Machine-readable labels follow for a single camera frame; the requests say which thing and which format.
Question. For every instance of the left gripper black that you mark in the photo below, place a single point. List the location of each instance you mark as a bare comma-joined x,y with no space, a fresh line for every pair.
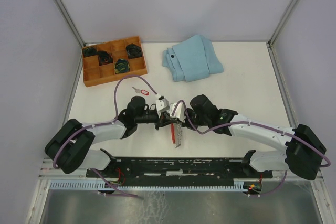
165,119

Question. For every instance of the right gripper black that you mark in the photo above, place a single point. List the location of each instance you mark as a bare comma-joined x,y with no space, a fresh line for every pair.
186,124

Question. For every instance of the red handled metal keyring holder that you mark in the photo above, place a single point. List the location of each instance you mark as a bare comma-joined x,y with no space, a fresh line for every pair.
176,134

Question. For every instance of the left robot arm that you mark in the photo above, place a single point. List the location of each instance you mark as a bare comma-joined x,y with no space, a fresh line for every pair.
70,148

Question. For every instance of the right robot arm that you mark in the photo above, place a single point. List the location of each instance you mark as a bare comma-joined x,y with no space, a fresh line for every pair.
293,149

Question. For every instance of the key with red tag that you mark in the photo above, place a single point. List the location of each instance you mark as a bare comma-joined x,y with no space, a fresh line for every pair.
141,91

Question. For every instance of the light blue folded cloth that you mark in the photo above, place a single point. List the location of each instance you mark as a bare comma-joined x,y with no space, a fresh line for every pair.
191,60

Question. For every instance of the wooden compartment tray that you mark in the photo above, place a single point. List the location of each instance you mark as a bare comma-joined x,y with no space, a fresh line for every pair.
94,74

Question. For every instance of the black rolled belt front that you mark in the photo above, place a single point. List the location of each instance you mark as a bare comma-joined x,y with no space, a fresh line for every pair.
121,66

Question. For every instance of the black rolled belt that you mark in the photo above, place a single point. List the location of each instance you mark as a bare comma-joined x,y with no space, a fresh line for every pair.
121,66
89,51
133,51
104,57

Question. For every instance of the black rolled belt right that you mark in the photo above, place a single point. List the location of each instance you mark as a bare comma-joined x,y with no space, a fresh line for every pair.
133,51

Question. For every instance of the black rolled belt middle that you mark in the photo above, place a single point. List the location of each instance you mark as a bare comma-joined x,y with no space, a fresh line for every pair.
104,57

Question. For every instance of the black rolled belt far left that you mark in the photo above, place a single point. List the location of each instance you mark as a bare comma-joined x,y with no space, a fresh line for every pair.
89,51

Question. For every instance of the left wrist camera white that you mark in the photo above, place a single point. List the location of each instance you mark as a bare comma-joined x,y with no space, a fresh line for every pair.
161,103

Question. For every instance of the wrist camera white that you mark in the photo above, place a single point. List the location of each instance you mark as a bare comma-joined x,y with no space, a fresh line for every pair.
161,103
177,111

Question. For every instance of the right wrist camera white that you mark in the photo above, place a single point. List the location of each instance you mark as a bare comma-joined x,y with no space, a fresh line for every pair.
177,111

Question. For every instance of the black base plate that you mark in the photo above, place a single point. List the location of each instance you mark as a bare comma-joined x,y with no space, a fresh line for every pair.
153,171

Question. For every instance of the white slotted cable duct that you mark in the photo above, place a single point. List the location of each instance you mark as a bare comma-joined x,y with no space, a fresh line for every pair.
99,185

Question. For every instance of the right aluminium frame post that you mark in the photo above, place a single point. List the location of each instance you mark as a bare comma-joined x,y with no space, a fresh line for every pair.
283,20

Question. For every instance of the aluminium frame post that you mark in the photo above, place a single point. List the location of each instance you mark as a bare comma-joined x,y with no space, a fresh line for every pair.
283,20
65,14

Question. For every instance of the left aluminium frame post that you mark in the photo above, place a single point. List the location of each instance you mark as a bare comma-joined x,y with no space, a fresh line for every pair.
65,14

